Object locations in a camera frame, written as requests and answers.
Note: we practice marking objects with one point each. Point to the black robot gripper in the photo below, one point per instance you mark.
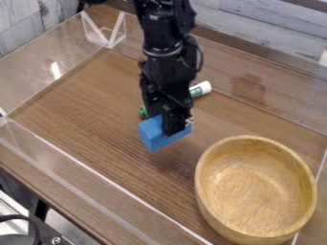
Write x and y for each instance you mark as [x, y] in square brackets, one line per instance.
[165, 77]

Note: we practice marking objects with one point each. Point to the green Expo whiteboard marker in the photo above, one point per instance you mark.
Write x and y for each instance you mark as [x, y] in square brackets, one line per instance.
[197, 90]

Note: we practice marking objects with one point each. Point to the brown wooden bowl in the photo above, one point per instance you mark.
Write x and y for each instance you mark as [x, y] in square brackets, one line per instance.
[255, 190]

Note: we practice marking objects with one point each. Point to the black metal table frame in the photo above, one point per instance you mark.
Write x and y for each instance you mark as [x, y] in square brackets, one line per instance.
[56, 230]

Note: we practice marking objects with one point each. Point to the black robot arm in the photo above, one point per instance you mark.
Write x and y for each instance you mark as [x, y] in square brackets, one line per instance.
[166, 21]

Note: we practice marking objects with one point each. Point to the blue foam block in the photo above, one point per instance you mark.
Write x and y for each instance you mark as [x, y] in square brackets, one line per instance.
[152, 136]

